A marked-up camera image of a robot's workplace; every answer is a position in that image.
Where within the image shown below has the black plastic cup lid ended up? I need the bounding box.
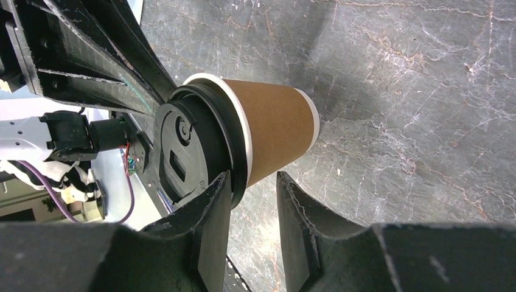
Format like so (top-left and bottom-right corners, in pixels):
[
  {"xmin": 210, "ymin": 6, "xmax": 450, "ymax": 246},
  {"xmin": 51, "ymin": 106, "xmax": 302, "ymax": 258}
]
[{"xmin": 151, "ymin": 83, "xmax": 248, "ymax": 207}]

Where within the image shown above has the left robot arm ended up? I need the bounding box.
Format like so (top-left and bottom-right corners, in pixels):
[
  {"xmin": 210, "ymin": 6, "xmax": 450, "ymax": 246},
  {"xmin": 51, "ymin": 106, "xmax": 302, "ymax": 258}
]
[{"xmin": 1, "ymin": 1, "xmax": 176, "ymax": 195}]

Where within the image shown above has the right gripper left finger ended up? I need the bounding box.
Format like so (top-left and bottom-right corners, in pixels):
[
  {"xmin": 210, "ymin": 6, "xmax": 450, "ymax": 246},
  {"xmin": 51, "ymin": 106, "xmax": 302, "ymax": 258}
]
[{"xmin": 1, "ymin": 172, "xmax": 231, "ymax": 291}]

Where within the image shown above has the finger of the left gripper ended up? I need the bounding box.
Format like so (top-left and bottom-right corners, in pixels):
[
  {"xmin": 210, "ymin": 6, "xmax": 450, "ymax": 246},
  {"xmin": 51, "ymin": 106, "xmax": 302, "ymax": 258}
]
[
  {"xmin": 45, "ymin": 1, "xmax": 177, "ymax": 103},
  {"xmin": 36, "ymin": 1, "xmax": 161, "ymax": 116}
]

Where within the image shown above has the brown paper coffee cup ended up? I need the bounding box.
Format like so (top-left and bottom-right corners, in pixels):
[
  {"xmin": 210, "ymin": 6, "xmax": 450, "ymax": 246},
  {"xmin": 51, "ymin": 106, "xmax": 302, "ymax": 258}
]
[{"xmin": 184, "ymin": 73, "xmax": 320, "ymax": 187}]

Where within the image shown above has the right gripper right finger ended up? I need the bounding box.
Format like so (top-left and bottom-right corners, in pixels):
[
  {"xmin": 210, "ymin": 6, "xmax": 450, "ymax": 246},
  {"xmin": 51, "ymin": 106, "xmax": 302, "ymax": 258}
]
[{"xmin": 276, "ymin": 172, "xmax": 515, "ymax": 291}]

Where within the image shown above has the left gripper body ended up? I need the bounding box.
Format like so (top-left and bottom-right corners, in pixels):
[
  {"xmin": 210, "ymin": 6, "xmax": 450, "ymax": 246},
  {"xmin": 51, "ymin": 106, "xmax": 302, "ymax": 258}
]
[{"xmin": 1, "ymin": 1, "xmax": 44, "ymax": 95}]

